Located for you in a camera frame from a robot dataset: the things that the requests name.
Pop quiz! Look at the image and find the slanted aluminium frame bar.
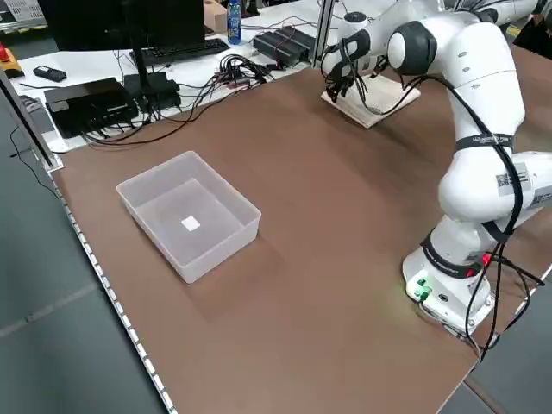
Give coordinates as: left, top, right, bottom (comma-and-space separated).
0, 68, 65, 174

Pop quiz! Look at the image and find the aluminium frame post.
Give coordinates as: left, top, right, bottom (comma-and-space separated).
310, 0, 336, 70

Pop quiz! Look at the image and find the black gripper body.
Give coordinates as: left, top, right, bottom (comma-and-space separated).
334, 64, 361, 87

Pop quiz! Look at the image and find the brown cardboard box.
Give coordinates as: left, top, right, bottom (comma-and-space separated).
202, 0, 229, 35

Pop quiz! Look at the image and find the red emergency stop button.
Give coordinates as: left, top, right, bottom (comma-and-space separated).
0, 41, 22, 79

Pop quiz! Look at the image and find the black computer monitor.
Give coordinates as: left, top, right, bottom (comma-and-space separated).
42, 0, 206, 113

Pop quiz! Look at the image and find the black box device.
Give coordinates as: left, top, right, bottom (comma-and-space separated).
42, 77, 140, 140

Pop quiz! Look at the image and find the black usb hub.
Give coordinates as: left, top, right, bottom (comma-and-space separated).
213, 53, 277, 91

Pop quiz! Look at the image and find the black finned power supply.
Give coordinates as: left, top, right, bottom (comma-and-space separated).
252, 25, 317, 70

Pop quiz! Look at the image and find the small black handheld device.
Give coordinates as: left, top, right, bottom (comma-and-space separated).
33, 64, 68, 84

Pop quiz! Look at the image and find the blue drink bottle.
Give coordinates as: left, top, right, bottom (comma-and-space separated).
226, 0, 243, 46

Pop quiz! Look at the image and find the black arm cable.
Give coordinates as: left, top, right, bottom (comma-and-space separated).
360, 71, 545, 364

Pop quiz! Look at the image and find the black keyboard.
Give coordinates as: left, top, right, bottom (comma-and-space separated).
129, 38, 232, 68

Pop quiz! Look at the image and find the clear plastic box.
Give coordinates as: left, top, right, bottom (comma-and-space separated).
115, 149, 263, 285

